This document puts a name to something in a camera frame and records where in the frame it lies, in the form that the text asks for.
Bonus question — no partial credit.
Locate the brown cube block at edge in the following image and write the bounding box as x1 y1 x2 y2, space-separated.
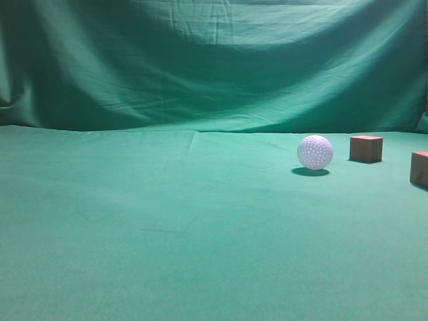
409 151 428 188

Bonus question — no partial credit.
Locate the green backdrop cloth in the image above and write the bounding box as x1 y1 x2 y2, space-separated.
1 1 427 133

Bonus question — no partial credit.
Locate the brown wooden cube block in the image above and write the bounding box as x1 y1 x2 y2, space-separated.
349 135 383 163

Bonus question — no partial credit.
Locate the white dimpled ball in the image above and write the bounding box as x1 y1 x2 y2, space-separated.
297 135 334 171

